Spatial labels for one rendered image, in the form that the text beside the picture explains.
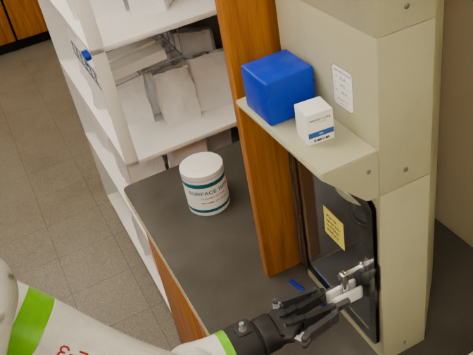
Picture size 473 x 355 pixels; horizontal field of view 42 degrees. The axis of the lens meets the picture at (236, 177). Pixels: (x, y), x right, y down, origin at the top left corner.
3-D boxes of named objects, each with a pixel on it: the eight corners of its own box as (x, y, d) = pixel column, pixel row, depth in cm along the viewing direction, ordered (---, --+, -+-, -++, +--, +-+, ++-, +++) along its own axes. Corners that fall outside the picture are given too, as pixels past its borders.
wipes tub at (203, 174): (219, 184, 199) (211, 146, 191) (237, 206, 189) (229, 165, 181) (182, 200, 196) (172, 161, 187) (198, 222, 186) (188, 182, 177)
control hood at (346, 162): (288, 121, 135) (284, 80, 129) (381, 197, 110) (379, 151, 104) (241, 140, 131) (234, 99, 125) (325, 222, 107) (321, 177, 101)
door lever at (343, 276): (366, 298, 130) (359, 290, 132) (364, 265, 124) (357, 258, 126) (344, 309, 128) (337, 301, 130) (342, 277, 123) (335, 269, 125)
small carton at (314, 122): (322, 124, 113) (319, 95, 110) (334, 137, 109) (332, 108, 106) (296, 132, 112) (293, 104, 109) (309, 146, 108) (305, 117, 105)
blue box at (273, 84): (291, 89, 125) (286, 48, 120) (317, 108, 118) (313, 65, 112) (246, 106, 123) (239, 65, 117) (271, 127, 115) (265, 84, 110)
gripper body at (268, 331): (265, 341, 117) (307, 319, 120) (244, 311, 124) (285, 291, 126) (269, 365, 122) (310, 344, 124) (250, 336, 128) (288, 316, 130)
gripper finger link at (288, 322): (283, 320, 123) (286, 325, 122) (333, 299, 125) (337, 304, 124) (285, 332, 125) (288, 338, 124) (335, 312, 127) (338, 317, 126)
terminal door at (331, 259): (307, 263, 158) (291, 132, 135) (379, 346, 135) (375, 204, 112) (304, 265, 158) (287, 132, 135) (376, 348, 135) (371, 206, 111)
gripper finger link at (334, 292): (328, 304, 129) (326, 301, 129) (356, 289, 131) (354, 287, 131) (326, 294, 127) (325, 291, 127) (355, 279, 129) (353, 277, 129)
